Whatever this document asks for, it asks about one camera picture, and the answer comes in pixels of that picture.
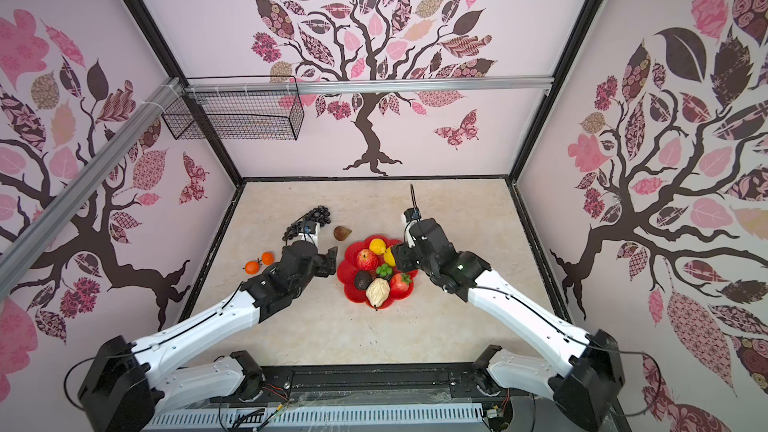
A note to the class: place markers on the yellow lemon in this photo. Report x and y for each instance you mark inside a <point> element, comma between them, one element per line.
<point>378,246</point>

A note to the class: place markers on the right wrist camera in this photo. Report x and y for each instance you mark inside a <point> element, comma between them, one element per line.
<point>410,217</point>

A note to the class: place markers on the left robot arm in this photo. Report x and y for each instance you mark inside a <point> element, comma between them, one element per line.
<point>130,383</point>

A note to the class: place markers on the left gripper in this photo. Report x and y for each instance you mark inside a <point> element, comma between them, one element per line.
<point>327,263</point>

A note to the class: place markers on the dark grape bunch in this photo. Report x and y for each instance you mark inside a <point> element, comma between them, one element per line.
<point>320,214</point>

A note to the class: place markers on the white cable duct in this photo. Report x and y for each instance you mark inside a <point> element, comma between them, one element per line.
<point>319,418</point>

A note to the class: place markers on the aluminium rail left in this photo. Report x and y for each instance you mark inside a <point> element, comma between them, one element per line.
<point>18,259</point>

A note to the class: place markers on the orange tangerine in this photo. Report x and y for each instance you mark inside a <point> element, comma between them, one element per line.
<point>267,258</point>
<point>252,267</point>

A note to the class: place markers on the cream white pear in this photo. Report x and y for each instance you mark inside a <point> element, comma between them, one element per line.
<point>377,293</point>

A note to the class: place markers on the red strawberry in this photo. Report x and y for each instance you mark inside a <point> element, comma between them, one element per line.
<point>401,285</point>

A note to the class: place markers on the dark avocado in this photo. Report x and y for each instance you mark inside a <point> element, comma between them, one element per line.
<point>363,279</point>

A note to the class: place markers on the black wire basket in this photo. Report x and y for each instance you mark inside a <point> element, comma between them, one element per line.
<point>251,107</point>

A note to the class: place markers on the red flower-shaped bowl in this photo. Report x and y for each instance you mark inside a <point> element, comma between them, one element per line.
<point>347,270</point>

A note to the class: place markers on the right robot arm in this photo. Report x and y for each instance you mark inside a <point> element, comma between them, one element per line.
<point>581,373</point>

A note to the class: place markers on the small yellow fruit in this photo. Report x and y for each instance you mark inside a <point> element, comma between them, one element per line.
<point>388,258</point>

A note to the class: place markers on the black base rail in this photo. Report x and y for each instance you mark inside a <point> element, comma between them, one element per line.
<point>385,384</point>

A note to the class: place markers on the aluminium rail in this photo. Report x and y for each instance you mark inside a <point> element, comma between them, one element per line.
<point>378,86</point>
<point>18,259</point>

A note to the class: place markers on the dark mangosteen green leaves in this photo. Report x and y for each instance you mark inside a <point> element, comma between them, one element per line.
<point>384,272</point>

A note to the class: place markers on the aluminium rail back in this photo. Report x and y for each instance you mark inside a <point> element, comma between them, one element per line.
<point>378,86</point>

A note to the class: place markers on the brown green fig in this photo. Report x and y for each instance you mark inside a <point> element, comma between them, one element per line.
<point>341,233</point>

